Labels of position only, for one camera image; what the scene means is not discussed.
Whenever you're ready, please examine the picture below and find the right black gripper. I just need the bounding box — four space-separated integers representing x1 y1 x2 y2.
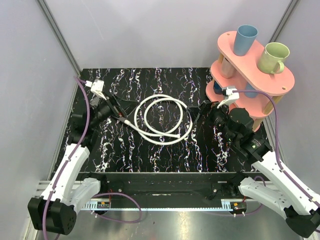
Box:
186 98 238 143

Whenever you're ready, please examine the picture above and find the white shower hose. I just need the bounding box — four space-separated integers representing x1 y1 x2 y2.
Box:
124 94 194 145

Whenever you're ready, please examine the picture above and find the grey shower head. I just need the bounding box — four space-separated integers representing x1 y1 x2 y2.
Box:
90 100 139 127

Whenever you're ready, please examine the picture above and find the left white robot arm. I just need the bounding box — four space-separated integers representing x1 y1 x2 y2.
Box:
27 94 130 235

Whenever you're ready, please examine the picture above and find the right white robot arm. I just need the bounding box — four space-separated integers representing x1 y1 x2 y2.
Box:
187 101 320 238

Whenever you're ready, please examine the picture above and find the dark blue cup bottom shelf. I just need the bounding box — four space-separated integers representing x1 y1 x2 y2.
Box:
213 81 223 95

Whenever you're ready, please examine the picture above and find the pink three-tier shelf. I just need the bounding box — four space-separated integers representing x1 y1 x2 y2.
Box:
205 31 295 131

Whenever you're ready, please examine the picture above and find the pink cup middle shelf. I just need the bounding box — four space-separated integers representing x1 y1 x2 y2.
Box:
220 57 236 79

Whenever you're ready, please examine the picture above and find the light blue cup middle shelf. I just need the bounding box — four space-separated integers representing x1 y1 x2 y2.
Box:
244 83 258 99

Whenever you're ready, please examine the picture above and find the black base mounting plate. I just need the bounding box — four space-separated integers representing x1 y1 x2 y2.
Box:
100 180 244 209

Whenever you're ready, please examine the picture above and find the blue tumbler on top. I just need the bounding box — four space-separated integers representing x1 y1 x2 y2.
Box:
233 24 258 57

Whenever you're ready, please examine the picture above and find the green mug on shelf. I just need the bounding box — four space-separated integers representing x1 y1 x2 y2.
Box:
257 42 290 74

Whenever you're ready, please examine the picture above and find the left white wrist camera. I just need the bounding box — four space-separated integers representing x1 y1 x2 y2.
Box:
85 79 107 100

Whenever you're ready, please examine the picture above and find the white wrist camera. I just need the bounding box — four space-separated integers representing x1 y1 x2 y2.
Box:
85 79 107 100
217 86 240 109

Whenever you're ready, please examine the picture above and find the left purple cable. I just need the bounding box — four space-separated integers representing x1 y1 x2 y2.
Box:
42 76 143 240

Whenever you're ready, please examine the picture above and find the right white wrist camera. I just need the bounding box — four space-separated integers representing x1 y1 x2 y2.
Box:
217 86 240 109

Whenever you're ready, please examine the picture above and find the aluminium rail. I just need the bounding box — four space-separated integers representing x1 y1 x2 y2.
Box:
34 180 82 197

